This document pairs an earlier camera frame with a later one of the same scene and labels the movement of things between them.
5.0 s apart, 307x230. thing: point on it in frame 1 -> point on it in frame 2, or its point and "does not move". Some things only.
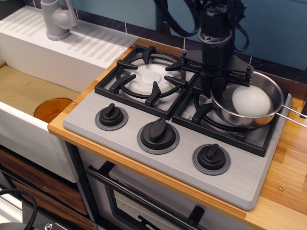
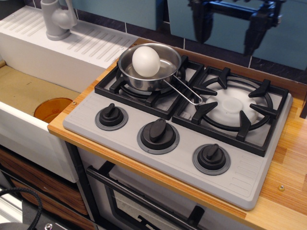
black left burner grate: (154, 79) does not move
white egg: (251, 101) -> (146, 61)
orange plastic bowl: (49, 109) does not move
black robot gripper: (221, 63) -> (263, 14)
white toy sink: (34, 69) does not move
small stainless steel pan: (245, 107) -> (170, 60)
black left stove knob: (112, 118) does not move
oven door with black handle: (118, 199) does not move
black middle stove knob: (158, 137) does not move
